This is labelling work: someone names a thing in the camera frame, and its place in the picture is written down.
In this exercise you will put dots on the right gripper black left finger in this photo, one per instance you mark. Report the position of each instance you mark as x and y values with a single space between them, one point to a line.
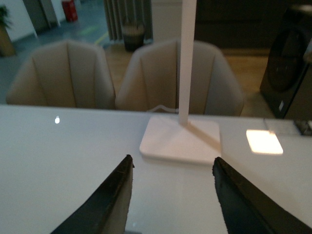
106 210

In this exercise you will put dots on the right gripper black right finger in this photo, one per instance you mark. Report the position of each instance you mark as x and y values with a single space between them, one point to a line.
246 209

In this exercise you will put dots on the beige chair right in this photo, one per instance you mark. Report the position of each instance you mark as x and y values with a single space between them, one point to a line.
152 79

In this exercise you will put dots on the beige chair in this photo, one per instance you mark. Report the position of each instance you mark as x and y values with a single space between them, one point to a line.
68 74
152 79

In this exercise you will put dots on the beige chair left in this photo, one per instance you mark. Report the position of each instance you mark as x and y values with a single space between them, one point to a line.
68 74

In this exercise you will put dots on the black washing machine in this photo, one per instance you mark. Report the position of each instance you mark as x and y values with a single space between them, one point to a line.
287 82

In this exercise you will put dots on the dark sideboard counter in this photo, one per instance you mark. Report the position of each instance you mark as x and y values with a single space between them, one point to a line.
238 23

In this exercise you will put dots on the green potted plant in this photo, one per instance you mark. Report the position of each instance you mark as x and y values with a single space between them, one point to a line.
6 47

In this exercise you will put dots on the grey curtain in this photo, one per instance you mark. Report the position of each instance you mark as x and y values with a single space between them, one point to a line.
117 12

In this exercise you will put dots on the white drawer cabinet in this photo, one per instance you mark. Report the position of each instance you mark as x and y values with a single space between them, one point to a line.
166 19

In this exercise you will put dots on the red bin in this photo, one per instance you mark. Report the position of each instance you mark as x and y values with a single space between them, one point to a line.
69 9

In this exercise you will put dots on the woven basket with handles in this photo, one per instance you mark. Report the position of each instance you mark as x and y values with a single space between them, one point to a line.
133 36

